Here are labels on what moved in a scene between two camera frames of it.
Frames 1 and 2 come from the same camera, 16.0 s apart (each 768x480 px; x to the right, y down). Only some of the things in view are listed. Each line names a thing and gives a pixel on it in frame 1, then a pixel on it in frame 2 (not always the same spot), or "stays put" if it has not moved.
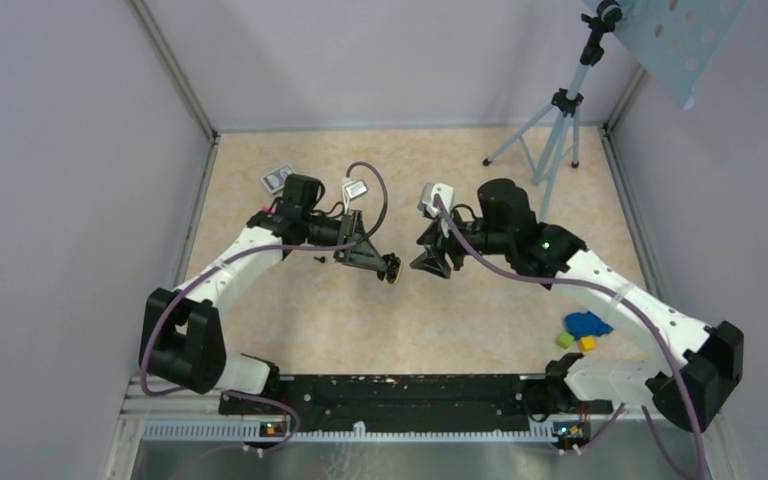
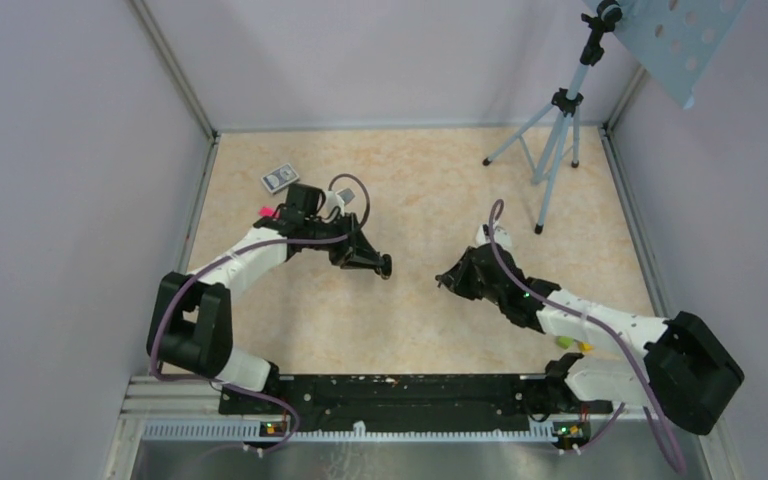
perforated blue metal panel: [674, 39] stays put
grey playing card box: [277, 178] stays put
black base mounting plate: [412, 403] stays put
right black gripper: [431, 261] → [456, 278]
